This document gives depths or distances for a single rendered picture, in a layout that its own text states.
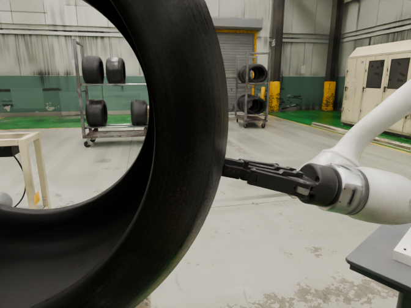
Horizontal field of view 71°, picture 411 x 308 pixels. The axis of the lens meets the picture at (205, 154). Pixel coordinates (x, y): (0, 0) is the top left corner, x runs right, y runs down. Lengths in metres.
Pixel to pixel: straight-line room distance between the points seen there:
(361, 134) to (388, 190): 0.21
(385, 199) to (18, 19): 12.03
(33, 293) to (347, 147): 0.69
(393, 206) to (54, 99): 11.51
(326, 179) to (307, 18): 12.92
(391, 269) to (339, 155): 0.51
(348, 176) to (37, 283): 0.54
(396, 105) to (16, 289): 0.80
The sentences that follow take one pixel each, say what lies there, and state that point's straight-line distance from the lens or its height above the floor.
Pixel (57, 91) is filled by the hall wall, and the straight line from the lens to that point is 11.73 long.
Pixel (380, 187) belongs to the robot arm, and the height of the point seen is 1.04.
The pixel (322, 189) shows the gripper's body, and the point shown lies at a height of 1.04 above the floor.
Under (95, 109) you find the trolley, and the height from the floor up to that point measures 0.71.
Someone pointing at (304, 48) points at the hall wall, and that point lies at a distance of 13.22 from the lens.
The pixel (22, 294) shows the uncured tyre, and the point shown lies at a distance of 0.56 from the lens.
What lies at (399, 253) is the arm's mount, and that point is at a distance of 1.18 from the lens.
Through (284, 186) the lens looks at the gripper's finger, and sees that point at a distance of 0.48.
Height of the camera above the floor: 1.22
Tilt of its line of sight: 14 degrees down
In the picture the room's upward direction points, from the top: straight up
